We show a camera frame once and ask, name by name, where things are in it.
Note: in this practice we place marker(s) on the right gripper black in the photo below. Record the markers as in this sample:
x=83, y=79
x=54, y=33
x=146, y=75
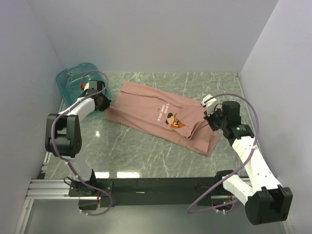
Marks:
x=209, y=118

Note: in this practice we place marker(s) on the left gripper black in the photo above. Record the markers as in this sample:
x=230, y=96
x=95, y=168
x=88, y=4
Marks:
x=106, y=104

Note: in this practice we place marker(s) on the pink t shirt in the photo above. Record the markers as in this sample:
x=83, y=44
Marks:
x=171, y=117

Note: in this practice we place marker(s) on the teal plastic basin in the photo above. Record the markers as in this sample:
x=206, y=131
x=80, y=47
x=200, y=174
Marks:
x=69, y=81

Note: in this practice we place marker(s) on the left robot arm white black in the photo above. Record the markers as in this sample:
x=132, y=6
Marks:
x=63, y=136

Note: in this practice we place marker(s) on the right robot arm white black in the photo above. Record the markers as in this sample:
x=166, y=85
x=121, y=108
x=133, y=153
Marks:
x=264, y=198

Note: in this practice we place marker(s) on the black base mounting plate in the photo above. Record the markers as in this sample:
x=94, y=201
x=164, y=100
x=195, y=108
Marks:
x=150, y=191

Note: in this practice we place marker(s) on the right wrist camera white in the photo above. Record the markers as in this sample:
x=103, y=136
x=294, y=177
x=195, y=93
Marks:
x=209, y=103

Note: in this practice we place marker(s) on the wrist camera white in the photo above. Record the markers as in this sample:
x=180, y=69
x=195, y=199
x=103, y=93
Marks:
x=84, y=87
x=209, y=103

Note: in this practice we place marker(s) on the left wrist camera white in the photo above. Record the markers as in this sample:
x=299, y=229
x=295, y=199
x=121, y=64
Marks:
x=84, y=87

